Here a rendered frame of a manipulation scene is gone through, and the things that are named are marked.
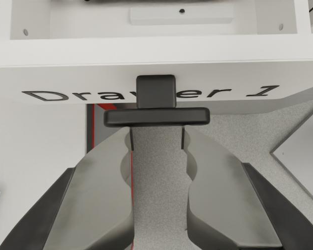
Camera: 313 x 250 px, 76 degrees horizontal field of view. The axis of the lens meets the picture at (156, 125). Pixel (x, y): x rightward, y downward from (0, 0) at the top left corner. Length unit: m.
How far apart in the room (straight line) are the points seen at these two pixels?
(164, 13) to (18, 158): 0.27
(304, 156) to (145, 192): 0.82
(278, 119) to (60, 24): 1.13
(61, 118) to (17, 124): 0.06
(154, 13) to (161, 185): 0.92
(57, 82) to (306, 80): 0.20
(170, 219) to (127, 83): 0.99
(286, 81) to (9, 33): 0.23
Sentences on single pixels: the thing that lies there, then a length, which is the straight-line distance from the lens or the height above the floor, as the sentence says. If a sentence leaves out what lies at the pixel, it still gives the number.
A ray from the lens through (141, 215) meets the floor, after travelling 1.10.
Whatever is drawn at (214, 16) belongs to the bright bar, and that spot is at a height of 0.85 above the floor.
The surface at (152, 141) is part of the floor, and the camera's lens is 1.05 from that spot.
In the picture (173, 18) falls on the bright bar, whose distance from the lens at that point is 0.24.
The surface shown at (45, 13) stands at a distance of 0.27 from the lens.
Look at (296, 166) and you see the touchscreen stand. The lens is 1.24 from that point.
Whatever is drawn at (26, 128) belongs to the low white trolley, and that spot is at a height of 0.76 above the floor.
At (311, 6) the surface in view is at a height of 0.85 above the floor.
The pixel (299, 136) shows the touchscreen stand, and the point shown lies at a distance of 1.25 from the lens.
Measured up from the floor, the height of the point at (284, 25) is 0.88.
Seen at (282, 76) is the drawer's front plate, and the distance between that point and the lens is 0.18.
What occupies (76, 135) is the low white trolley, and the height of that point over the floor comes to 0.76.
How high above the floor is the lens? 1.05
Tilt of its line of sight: 84 degrees down
